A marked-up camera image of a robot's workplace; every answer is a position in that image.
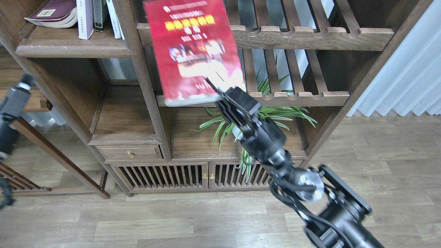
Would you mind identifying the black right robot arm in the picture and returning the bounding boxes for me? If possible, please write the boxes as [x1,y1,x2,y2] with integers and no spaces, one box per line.
[207,80,383,248]

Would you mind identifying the green spider plant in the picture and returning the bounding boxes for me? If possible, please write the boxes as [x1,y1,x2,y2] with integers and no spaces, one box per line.
[192,55,317,183]

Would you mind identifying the white thin book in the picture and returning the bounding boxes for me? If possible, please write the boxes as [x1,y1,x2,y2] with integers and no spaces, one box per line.
[106,0,124,40]

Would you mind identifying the brass drawer knob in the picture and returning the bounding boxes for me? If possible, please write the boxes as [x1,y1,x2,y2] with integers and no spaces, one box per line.
[127,151,134,159]

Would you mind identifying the green spine book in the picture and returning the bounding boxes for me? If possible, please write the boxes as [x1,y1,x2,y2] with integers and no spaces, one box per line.
[93,0,108,32]

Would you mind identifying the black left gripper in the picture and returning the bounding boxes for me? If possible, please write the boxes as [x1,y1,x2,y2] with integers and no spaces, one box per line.
[0,74,35,159]

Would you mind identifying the pale lilac book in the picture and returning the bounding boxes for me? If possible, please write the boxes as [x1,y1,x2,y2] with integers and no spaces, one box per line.
[76,0,94,40]

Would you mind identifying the white pleated curtain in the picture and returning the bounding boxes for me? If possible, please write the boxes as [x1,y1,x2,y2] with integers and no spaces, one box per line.
[347,0,441,117]

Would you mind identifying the dark wooden bookshelf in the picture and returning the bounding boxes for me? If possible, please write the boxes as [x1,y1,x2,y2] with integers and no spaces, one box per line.
[1,0,434,196]

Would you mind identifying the maroon book white characters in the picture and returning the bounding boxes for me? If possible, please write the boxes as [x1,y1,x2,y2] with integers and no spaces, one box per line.
[24,0,78,28]

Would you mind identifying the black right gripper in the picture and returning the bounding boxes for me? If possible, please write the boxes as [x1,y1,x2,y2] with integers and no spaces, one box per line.
[206,78,297,174]

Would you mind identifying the wooden side rack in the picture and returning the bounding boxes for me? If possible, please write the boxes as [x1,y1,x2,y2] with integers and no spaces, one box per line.
[0,162,52,196]

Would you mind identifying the red cover book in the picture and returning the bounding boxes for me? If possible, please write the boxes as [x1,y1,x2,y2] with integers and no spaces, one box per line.
[143,0,246,107]

